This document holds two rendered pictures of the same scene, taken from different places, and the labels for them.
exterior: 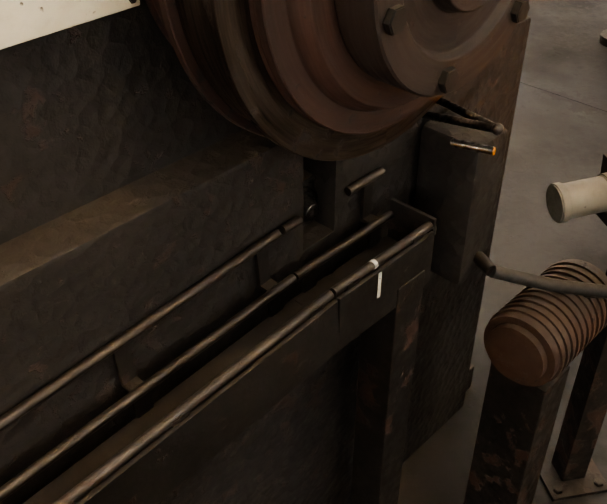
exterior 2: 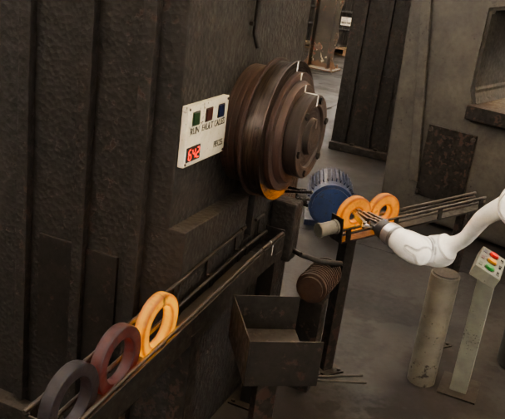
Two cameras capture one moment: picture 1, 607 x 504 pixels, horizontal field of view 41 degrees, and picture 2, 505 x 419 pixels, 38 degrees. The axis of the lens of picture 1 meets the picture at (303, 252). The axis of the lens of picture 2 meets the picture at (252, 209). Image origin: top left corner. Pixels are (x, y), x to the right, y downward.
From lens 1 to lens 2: 1.70 m
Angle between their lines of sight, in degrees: 25
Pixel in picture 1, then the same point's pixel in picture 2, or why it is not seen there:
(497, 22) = (313, 159)
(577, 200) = (326, 228)
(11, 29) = (204, 155)
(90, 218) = (204, 214)
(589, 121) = not seen: hidden behind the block
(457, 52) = (305, 166)
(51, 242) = (199, 219)
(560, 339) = (326, 280)
